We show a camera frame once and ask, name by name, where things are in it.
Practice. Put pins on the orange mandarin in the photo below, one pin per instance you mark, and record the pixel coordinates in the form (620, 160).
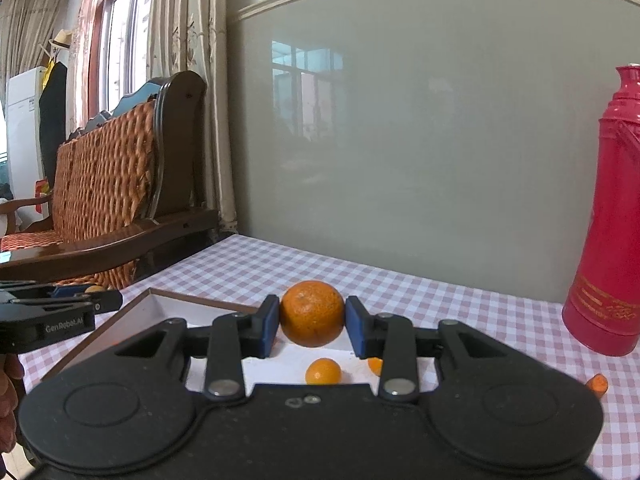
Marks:
(312, 314)

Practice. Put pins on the orange carrot stub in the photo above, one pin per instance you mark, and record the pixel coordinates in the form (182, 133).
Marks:
(597, 386)

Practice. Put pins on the white refrigerator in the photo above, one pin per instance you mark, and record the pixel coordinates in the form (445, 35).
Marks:
(22, 130)

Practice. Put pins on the person's left hand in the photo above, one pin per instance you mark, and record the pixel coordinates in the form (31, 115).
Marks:
(9, 400)

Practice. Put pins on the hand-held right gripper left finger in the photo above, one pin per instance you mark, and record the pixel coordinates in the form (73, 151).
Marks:
(269, 327)

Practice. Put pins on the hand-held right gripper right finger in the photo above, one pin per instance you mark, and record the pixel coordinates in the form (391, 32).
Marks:
(356, 327)

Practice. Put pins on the red thermos jug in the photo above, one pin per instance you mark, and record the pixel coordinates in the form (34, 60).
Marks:
(610, 210)

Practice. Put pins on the black hanging coat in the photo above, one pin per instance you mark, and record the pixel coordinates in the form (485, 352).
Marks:
(52, 120)

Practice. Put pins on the beige embroidered curtain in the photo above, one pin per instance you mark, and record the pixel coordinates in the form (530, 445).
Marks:
(200, 85)

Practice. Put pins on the orange kumquat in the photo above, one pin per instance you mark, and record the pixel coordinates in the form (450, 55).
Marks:
(375, 366)
(95, 289)
(324, 372)

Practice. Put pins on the brown framed window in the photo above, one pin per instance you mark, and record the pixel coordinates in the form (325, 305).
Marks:
(122, 35)

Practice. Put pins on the beige pleated curtain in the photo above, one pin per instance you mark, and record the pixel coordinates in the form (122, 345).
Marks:
(30, 25)

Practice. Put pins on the brown cardboard box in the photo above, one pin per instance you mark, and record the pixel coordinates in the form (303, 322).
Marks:
(190, 307)

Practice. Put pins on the wooden bench with woven cushion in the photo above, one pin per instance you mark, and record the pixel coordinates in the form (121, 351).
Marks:
(100, 185)

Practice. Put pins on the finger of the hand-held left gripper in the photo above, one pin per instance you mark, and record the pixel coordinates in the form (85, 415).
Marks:
(67, 289)
(107, 300)

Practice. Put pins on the straw hat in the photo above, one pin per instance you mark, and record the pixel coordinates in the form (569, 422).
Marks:
(62, 39)

